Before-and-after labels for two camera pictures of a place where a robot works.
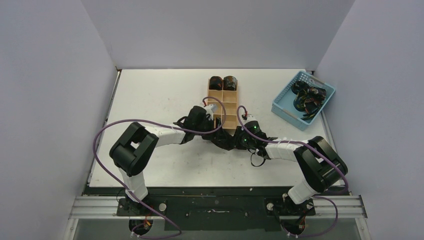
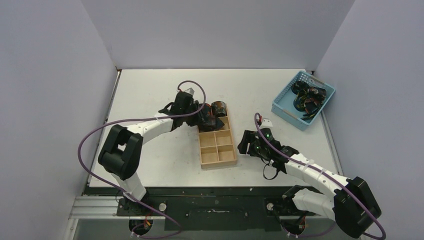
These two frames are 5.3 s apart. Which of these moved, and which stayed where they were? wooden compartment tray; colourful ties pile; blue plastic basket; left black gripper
Moved: left black gripper; wooden compartment tray
Stayed: colourful ties pile; blue plastic basket
